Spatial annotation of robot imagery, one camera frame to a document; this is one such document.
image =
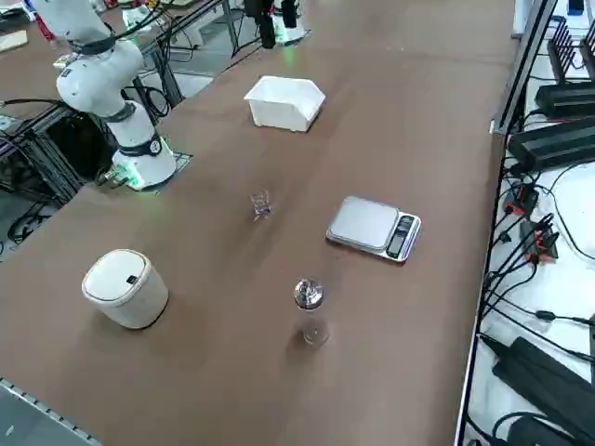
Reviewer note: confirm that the black aluminium frame stand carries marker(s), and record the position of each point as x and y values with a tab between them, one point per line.
46	116

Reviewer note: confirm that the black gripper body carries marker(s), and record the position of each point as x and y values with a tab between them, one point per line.
258	6

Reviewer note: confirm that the small clear measuring cup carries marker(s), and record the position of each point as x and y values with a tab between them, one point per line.
260	206

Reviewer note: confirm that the white lidded trash can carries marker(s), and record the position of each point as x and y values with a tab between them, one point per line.
125	292

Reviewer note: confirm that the black power brick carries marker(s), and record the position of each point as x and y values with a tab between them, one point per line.
534	371

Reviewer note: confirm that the glass bottle with metal cap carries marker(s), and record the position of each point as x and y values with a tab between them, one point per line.
308	297

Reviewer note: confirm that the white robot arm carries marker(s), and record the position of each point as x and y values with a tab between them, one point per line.
88	83
294	31

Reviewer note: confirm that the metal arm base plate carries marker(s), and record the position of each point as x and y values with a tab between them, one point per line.
184	160

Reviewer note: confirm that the small blue device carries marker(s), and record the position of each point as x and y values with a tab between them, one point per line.
576	5

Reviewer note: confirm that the white plastic bin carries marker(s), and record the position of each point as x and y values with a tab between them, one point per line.
279	114

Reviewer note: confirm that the aluminium table edge rail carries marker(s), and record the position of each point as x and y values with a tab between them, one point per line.
28	405

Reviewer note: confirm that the wooden board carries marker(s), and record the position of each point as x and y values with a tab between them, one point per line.
13	42

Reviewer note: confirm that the small snack packet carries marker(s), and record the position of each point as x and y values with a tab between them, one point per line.
65	62

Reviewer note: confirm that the aluminium frame post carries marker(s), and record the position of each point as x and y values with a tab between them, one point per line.
525	60

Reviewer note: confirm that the black pronged rack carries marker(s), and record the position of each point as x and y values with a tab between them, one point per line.
564	51

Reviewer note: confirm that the silver digital kitchen scale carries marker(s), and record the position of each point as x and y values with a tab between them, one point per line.
360	220

